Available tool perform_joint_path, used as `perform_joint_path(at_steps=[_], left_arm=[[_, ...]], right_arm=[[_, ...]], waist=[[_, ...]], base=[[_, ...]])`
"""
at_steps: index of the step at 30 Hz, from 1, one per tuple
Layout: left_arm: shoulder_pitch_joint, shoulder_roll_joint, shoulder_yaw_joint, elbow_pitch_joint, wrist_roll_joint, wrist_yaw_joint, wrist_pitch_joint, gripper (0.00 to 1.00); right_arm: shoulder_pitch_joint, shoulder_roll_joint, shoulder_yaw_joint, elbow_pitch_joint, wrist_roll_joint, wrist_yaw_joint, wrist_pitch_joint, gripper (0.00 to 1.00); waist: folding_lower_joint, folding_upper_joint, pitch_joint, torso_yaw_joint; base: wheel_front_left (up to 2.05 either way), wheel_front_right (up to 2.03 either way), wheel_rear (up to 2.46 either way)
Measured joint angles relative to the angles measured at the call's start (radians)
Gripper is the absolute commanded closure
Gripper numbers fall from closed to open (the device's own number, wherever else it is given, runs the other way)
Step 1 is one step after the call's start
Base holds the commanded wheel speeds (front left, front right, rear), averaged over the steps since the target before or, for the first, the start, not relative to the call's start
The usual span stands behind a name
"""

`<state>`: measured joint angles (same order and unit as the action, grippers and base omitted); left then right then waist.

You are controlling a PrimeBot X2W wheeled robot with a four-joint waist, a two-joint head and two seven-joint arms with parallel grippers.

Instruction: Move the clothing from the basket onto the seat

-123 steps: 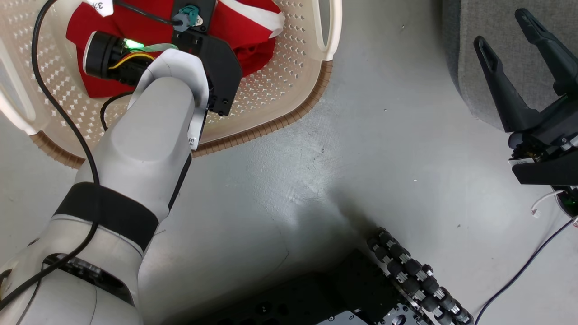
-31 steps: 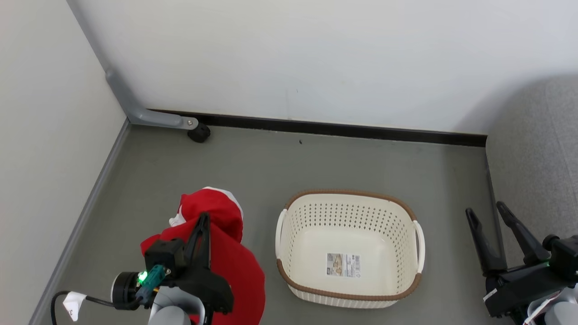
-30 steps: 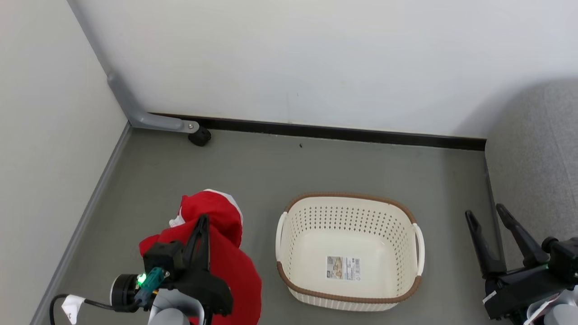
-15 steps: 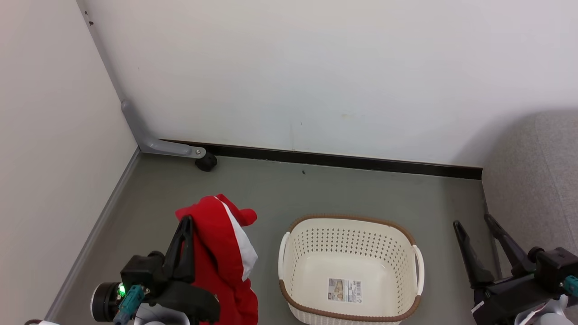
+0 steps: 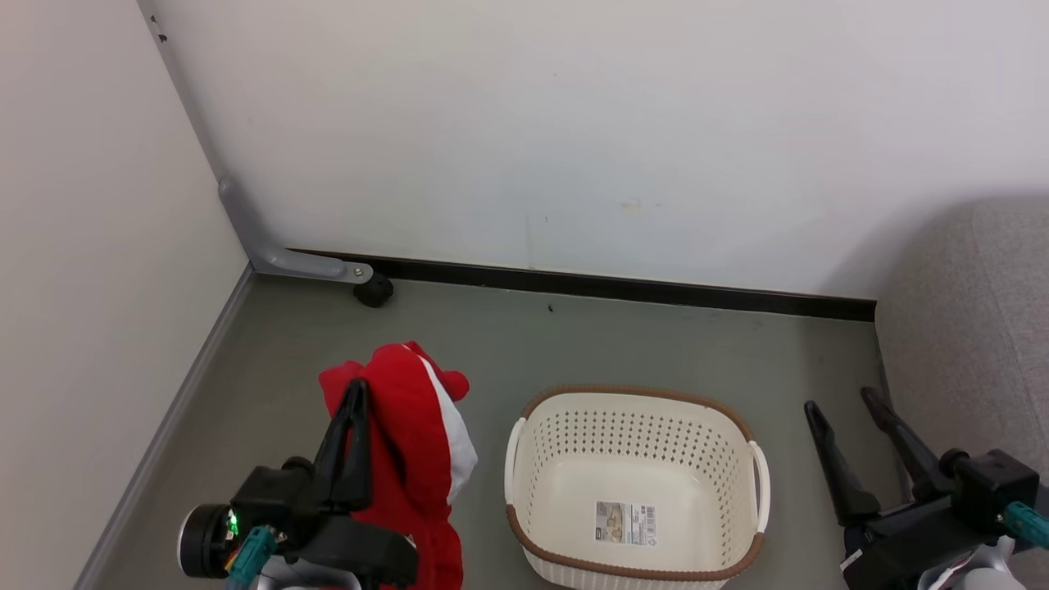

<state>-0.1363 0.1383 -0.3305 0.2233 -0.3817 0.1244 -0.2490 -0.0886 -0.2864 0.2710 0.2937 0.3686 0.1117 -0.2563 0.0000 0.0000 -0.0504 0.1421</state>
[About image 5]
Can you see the black wall baseboard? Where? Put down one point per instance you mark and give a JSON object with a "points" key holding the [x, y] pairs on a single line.
{"points": [[590, 284]]}

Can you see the grey wall skirting strip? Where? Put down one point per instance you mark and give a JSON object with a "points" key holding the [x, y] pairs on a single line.
{"points": [[164, 426]]}

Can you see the black caster wheel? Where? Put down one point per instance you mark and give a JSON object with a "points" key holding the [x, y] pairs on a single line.
{"points": [[374, 291]]}

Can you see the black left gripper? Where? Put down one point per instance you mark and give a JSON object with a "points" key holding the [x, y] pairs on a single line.
{"points": [[369, 545]]}

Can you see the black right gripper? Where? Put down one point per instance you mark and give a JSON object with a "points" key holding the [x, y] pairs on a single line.
{"points": [[926, 537]]}

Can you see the grey fabric sofa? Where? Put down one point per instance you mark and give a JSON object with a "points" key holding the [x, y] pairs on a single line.
{"points": [[975, 328]]}

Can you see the red garment white stripes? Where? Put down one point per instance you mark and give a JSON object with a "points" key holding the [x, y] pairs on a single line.
{"points": [[406, 442]]}

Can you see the grey metal partition leg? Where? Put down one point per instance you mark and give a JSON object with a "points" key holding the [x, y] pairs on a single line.
{"points": [[274, 256]]}

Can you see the white perforated laundry basket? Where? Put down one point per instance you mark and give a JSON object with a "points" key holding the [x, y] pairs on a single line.
{"points": [[639, 426]]}

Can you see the paper label with barcode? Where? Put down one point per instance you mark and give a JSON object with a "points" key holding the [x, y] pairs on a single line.
{"points": [[626, 524]]}

